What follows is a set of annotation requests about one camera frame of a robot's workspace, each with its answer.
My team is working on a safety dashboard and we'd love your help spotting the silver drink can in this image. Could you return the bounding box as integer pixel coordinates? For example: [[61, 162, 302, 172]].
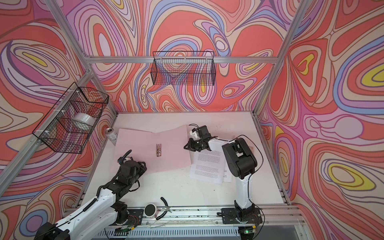
[[105, 128, 118, 146]]

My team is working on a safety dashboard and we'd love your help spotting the black curved cable piece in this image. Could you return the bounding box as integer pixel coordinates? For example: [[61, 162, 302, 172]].
[[155, 196, 171, 221]]

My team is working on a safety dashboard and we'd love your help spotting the round black white puck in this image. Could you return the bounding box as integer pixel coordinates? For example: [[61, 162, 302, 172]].
[[144, 203, 159, 219]]

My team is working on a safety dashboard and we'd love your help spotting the printed paper sheet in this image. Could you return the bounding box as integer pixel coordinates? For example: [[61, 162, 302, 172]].
[[190, 150, 225, 184], [223, 169, 232, 183]]

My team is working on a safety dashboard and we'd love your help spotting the pink paper folder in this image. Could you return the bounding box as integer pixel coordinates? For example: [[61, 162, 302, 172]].
[[114, 125, 191, 174]]

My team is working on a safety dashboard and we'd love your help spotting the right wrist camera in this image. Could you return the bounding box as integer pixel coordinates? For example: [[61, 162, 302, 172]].
[[190, 128, 201, 141]]

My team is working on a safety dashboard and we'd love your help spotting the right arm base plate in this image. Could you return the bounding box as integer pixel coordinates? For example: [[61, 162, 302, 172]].
[[217, 208, 263, 226]]

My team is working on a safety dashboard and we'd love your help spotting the white tape roll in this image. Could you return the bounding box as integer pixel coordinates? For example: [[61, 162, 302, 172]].
[[72, 113, 96, 131]]

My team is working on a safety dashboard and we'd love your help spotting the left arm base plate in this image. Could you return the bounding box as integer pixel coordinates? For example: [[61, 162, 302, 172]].
[[114, 209, 144, 227]]

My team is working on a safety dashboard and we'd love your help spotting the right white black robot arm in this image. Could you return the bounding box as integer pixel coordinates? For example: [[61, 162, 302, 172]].
[[184, 125, 258, 222]]

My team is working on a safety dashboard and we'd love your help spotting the pink white calculator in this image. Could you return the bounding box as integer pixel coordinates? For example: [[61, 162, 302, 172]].
[[249, 146, 255, 155]]

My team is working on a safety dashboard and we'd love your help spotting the back black wire basket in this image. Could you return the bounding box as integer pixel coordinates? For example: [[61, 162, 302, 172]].
[[151, 51, 216, 86]]

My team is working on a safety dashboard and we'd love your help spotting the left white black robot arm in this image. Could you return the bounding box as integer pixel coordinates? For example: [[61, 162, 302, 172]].
[[34, 160, 147, 240]]

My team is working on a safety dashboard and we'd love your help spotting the side black wire basket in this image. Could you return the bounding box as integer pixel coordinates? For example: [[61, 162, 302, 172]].
[[33, 83, 109, 154]]

